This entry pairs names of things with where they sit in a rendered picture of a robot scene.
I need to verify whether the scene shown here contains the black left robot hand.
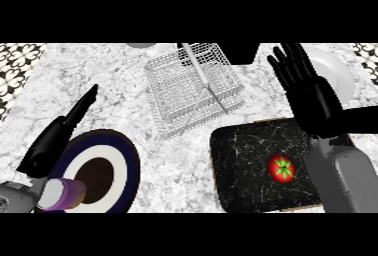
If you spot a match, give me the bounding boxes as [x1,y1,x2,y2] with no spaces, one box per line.
[14,83,100,180]

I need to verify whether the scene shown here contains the navy white brown plate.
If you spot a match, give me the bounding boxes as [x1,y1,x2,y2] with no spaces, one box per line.
[32,128,141,214]

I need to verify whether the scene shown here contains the black scratched tray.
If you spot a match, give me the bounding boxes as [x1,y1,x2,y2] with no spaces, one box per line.
[207,117,357,214]

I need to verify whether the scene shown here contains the white wire tiered basket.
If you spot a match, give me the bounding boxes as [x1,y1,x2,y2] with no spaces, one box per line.
[142,42,246,141]

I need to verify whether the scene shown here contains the black appliance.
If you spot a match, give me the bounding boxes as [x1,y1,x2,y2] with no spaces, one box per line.
[228,42,261,66]

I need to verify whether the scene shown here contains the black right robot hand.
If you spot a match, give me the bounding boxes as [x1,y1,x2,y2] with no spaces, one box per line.
[265,42,378,140]

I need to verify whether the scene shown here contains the grey round object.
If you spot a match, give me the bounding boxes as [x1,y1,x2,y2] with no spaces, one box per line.
[123,42,159,50]

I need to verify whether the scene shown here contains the red tomato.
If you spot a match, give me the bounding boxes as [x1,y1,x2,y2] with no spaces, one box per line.
[265,155,296,184]

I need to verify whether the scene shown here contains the purple can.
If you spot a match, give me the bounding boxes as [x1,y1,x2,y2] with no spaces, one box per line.
[35,177,88,212]

